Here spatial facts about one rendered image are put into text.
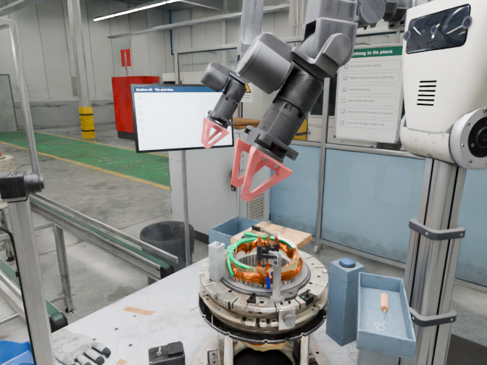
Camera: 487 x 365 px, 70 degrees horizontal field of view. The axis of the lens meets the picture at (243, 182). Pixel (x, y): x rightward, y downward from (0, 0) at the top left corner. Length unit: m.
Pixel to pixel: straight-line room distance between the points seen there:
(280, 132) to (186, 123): 1.35
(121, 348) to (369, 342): 0.74
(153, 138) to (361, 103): 1.84
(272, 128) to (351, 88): 2.60
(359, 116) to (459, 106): 2.18
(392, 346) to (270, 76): 0.58
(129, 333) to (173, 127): 1.01
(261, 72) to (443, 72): 0.55
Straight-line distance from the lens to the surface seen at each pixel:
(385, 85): 3.01
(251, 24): 1.04
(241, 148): 0.58
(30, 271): 0.77
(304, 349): 0.93
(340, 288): 1.12
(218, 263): 0.84
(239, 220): 1.36
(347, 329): 1.20
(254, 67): 0.51
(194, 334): 1.23
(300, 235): 1.20
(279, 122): 0.52
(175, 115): 1.84
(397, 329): 0.91
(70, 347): 1.25
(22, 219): 0.73
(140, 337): 1.26
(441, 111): 0.96
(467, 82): 0.93
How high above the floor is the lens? 1.54
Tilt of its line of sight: 15 degrees down
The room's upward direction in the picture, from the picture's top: straight up
